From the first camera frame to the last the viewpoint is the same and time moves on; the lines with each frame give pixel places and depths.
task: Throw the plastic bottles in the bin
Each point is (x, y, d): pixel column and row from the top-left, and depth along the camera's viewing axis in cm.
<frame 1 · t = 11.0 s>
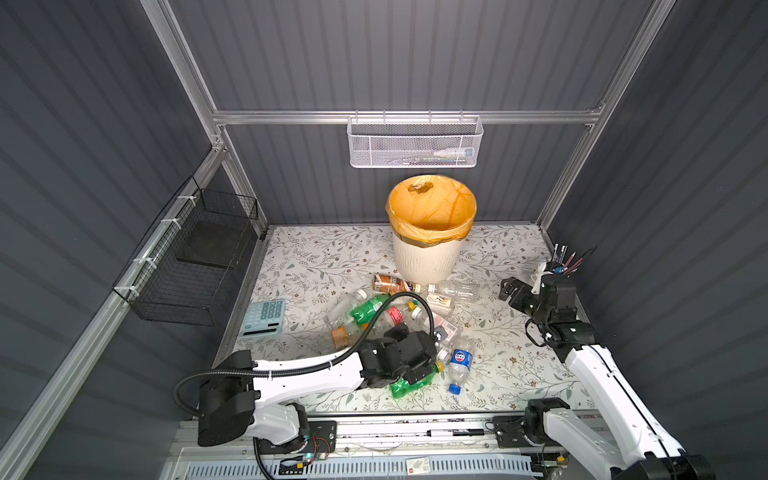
left hand: (417, 345, 77), fingers open
right hand: (520, 289, 80), fingers open
orange bin liner bag: (430, 210, 106), point 17 cm above the table
white ribbed waste bin: (429, 267, 95), point 12 cm above the table
teal calculator: (263, 318, 95), point 2 cm above the table
Pepsi blue label bottle: (458, 367, 82), point 5 cm above the table
brown label drink bottle: (393, 285, 99), point 5 cm above the table
pink label clear bottle: (395, 315, 91), point 6 cm above the table
large clear empty bottle: (459, 290, 102), on the table
cream label small bottle: (440, 303, 93), point 6 cm above the table
red white label bottle: (453, 333, 89), point 5 cm above the table
clear bottle white cap: (341, 308, 94), point 5 cm above the table

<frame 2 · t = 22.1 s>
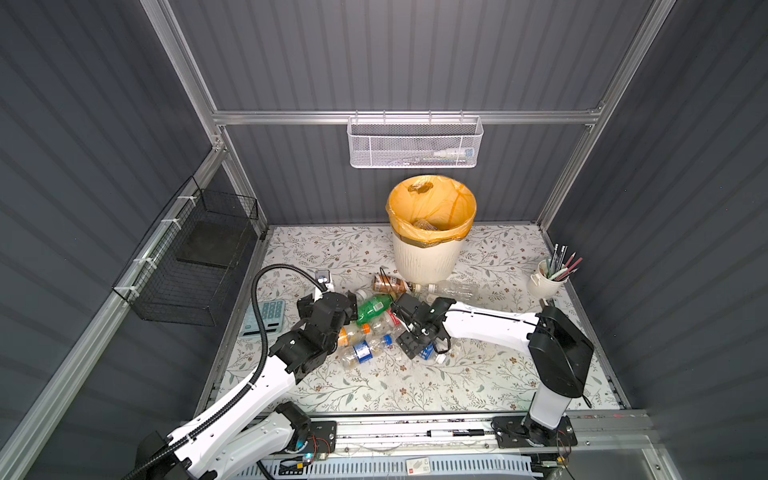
left hand: (332, 295, 77), fingers open
right hand: (415, 341, 87), fingers open
blue band clear bottle: (351, 356, 85), point 4 cm above the table
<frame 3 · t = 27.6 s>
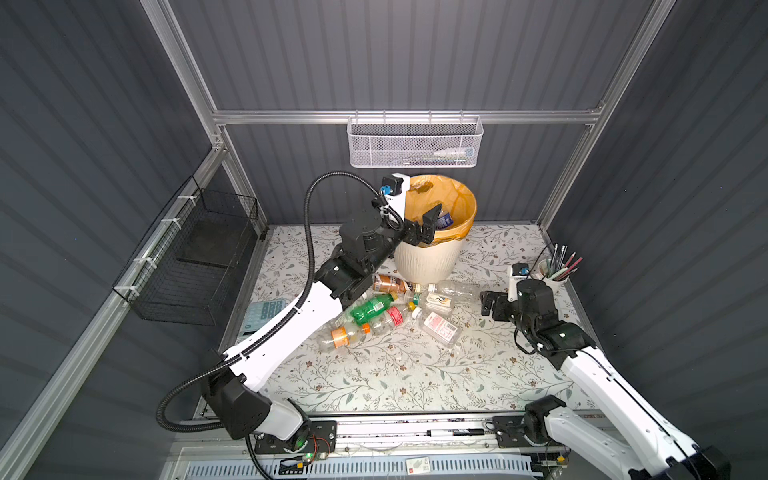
left hand: (420, 198, 63), fingers open
right hand: (501, 296, 80), fingers open
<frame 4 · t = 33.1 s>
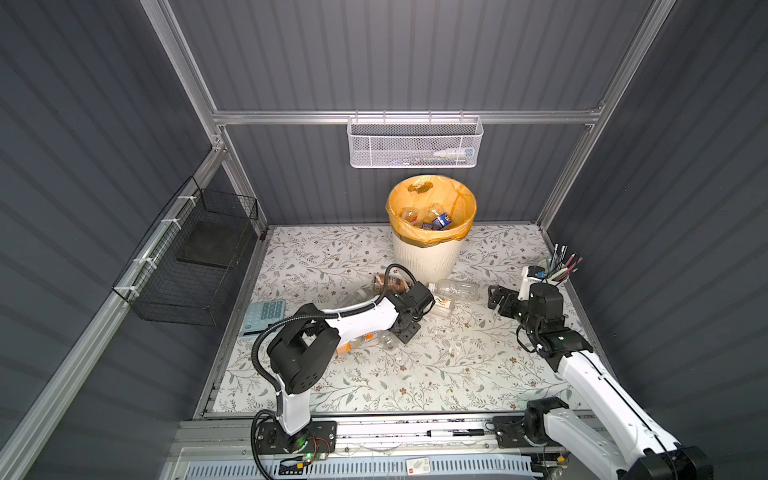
left hand: (403, 327, 90), fingers open
right hand: (508, 292, 82), fingers open
